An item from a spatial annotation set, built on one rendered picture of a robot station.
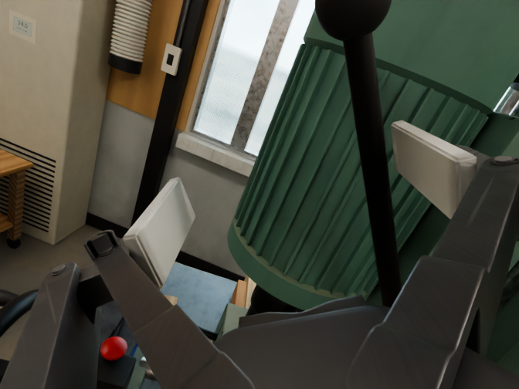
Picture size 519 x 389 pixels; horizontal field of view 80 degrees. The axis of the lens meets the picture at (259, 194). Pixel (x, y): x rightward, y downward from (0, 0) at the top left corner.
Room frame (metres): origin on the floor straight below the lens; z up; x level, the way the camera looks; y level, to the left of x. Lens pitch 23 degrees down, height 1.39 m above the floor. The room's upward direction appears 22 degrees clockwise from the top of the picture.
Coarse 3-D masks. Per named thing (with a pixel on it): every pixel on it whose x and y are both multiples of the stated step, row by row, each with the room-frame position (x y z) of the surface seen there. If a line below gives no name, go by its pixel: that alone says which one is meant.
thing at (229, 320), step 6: (228, 306) 0.34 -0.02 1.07; (234, 306) 0.35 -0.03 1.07; (240, 306) 0.35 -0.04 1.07; (228, 312) 0.33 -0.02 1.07; (234, 312) 0.34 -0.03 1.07; (240, 312) 0.34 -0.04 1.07; (246, 312) 0.35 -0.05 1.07; (222, 318) 0.33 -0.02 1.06; (228, 318) 0.32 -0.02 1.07; (234, 318) 0.33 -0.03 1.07; (222, 324) 0.31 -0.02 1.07; (228, 324) 0.31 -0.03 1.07; (234, 324) 0.32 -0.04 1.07; (216, 330) 0.34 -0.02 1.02; (222, 330) 0.30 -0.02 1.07; (228, 330) 0.30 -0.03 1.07
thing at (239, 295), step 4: (240, 280) 0.57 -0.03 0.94; (236, 284) 0.57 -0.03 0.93; (240, 284) 0.56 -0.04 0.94; (244, 284) 0.56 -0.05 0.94; (236, 288) 0.55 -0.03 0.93; (240, 288) 0.54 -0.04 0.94; (244, 288) 0.55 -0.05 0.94; (236, 292) 0.53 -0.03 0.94; (240, 292) 0.53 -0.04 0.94; (244, 292) 0.54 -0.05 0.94; (232, 296) 0.55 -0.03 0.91; (236, 296) 0.51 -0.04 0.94; (240, 296) 0.52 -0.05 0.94; (244, 296) 0.52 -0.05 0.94; (232, 300) 0.53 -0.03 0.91; (236, 300) 0.50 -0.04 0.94; (240, 300) 0.51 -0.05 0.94; (244, 300) 0.51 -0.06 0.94; (236, 304) 0.49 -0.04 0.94; (240, 304) 0.50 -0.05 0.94; (244, 304) 0.50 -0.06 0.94
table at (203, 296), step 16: (176, 272) 0.56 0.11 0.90; (192, 272) 0.58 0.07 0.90; (208, 272) 0.60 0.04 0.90; (176, 288) 0.51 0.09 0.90; (192, 288) 0.53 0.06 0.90; (208, 288) 0.55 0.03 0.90; (224, 288) 0.57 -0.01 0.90; (192, 304) 0.49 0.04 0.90; (208, 304) 0.51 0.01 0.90; (224, 304) 0.52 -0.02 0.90; (192, 320) 0.45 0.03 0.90; (208, 320) 0.47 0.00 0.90; (144, 384) 0.31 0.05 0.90
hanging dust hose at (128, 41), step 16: (128, 0) 1.50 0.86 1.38; (144, 0) 1.55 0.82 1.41; (128, 16) 1.51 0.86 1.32; (144, 16) 1.55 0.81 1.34; (112, 32) 1.51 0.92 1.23; (128, 32) 1.51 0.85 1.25; (144, 32) 1.57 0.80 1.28; (112, 48) 1.51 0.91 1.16; (128, 48) 1.51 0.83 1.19; (112, 64) 1.50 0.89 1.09; (128, 64) 1.51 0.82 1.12
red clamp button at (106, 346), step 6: (108, 342) 0.26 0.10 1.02; (114, 342) 0.26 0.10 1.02; (120, 342) 0.26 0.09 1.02; (126, 342) 0.27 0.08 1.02; (102, 348) 0.25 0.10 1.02; (108, 348) 0.25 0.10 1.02; (114, 348) 0.25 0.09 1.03; (120, 348) 0.26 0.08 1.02; (126, 348) 0.26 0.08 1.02; (102, 354) 0.24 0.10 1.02; (108, 354) 0.25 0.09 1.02; (114, 354) 0.25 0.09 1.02; (120, 354) 0.25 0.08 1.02
